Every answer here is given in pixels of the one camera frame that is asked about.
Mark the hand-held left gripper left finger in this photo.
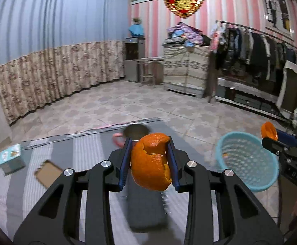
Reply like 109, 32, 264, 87
13, 137, 134, 245

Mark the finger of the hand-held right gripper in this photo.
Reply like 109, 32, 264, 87
262, 137, 292, 159
276, 130, 297, 146

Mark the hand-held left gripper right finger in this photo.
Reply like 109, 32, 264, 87
165, 136, 284, 245

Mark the small orange peel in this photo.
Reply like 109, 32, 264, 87
261, 122, 278, 141

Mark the large orange peel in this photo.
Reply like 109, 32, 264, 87
130, 133, 172, 192

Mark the light blue plastic basket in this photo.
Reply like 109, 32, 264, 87
215, 131, 280, 193

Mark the brown cardboard tray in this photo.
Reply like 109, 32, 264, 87
34, 160, 63, 189

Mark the pink mug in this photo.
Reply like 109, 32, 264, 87
113, 124, 150, 148

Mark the grey striped sheet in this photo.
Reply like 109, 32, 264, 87
0, 119, 241, 245

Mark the dark grey flat pouch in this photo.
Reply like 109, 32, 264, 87
127, 184, 168, 233

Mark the white lace shelf cloth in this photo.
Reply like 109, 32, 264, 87
217, 77, 279, 104

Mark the floral cloth covered dresser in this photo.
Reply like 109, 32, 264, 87
163, 45, 211, 99

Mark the row of hanging clothes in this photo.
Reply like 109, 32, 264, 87
210, 23, 297, 82

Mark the grey water dispenser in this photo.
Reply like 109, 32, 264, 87
124, 37, 146, 83

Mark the small metal stool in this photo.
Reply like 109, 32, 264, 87
134, 57, 164, 86

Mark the teal tissue box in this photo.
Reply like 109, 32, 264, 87
0, 144, 26, 175

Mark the metal clothes rack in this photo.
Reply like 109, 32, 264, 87
210, 20, 297, 123

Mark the pile of folded clothes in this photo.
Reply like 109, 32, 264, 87
163, 22, 211, 48

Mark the blue cloth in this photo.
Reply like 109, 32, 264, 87
128, 24, 144, 37

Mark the blue and floral curtain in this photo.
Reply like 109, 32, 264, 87
0, 0, 130, 125

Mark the red gold heart decoration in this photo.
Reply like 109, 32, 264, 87
164, 0, 205, 18

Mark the black and white wall poster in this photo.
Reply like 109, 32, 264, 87
261, 0, 294, 39

